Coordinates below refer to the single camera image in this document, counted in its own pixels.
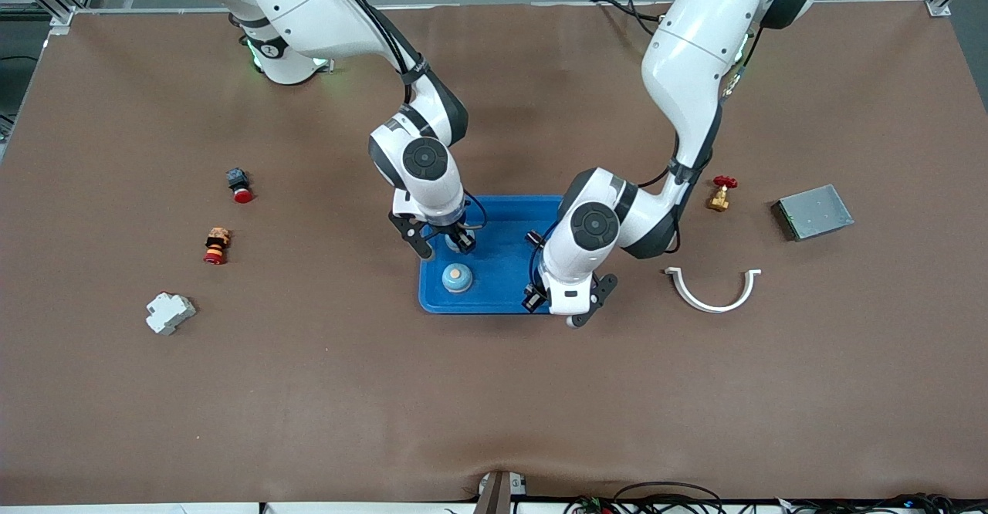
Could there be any white curved pipe clip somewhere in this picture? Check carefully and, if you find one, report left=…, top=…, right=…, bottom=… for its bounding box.
left=664, top=266, right=763, bottom=314

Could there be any grey metal camera bracket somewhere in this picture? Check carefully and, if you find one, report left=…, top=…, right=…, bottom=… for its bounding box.
left=474, top=470, right=528, bottom=514

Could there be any white circuit breaker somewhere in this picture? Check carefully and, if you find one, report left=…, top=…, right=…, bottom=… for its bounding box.
left=145, top=292, right=197, bottom=336

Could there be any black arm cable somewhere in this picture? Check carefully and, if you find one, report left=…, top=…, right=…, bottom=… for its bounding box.
left=637, top=24, right=761, bottom=256
left=320, top=0, right=489, bottom=231

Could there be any grey metal box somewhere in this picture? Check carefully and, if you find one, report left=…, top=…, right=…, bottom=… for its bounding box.
left=772, top=184, right=855, bottom=242

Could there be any black base cable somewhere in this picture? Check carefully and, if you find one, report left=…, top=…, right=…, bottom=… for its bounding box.
left=590, top=0, right=665, bottom=25

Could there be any brass valve red handle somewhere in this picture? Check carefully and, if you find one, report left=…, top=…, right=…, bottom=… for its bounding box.
left=705, top=175, right=739, bottom=213

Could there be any blue plastic tray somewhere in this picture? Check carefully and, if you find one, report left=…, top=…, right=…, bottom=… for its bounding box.
left=418, top=194, right=568, bottom=315

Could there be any black cable bundle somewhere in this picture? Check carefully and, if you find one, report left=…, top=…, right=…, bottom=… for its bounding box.
left=563, top=482, right=988, bottom=514

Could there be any red emergency stop button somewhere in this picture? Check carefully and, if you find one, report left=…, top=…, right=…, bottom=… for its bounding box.
left=225, top=167, right=255, bottom=205

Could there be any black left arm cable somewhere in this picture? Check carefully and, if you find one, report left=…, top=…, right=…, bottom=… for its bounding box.
left=637, top=24, right=761, bottom=256

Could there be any red yellow push button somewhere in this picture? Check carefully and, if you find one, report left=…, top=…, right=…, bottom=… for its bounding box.
left=203, top=227, right=232, bottom=266

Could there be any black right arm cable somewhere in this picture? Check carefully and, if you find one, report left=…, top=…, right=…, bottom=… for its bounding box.
left=320, top=0, right=489, bottom=231

